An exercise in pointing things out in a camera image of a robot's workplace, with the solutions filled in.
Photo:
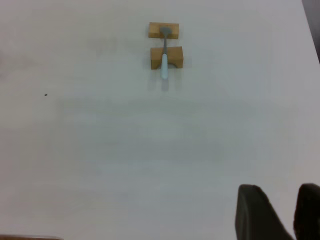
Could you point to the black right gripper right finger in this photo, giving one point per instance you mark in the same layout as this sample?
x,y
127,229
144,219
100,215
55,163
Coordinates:
x,y
308,212

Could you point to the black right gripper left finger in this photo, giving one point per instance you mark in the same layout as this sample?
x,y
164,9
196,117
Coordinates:
x,y
257,217

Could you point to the arched wooden block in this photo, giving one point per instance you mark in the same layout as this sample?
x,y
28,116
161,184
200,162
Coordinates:
x,y
156,57

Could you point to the rectangular wooden block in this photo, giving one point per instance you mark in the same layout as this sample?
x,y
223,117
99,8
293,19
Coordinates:
x,y
153,30

